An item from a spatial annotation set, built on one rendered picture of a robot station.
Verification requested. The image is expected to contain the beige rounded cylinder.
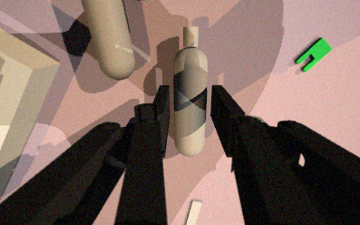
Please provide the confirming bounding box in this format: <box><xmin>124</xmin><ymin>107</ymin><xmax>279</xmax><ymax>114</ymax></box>
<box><xmin>81</xmin><ymin>0</ymin><xmax>135</xmax><ymax>80</ymax></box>
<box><xmin>173</xmin><ymin>26</ymin><xmax>208</xmax><ymax>157</ymax></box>

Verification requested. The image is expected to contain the green u-shaped clip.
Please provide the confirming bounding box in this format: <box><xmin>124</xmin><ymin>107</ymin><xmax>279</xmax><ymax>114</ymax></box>
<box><xmin>295</xmin><ymin>37</ymin><xmax>332</xmax><ymax>72</ymax></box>

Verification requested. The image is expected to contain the white digital scale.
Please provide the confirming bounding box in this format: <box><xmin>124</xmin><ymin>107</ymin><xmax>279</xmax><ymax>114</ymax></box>
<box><xmin>0</xmin><ymin>29</ymin><xmax>60</xmax><ymax>197</ymax></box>

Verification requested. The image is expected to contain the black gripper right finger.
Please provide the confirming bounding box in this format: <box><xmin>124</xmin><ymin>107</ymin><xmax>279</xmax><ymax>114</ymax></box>
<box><xmin>210</xmin><ymin>85</ymin><xmax>360</xmax><ymax>225</ymax></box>

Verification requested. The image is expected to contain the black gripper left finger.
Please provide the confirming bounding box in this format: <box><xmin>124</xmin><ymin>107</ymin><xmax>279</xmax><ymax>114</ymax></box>
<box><xmin>0</xmin><ymin>85</ymin><xmax>170</xmax><ymax>225</ymax></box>

